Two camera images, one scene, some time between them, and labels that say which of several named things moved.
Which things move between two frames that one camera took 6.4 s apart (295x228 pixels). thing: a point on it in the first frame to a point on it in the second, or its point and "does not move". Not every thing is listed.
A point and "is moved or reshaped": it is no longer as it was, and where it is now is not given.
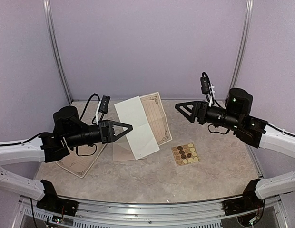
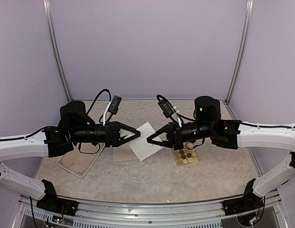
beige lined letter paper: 145,115 is moved or reshaped
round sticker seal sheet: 185,154 does not move
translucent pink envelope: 122,151 does not move
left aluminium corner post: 47,4 does not move
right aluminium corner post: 240,62 does not move
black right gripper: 201,108 to 177,143
